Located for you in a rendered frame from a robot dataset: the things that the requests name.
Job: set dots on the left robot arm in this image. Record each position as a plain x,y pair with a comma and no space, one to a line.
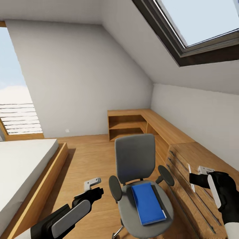
61,222

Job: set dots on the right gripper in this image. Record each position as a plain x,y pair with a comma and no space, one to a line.
197,180

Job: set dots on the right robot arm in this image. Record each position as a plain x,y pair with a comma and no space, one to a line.
226,197

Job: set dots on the cabinet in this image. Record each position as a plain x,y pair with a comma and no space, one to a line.
197,210

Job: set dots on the swivel chair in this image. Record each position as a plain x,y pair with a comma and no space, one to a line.
135,159

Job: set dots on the bed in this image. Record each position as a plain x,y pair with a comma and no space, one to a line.
28,172

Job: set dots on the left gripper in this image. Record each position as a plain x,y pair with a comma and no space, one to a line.
97,193

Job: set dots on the folder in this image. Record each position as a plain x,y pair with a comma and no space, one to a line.
148,206

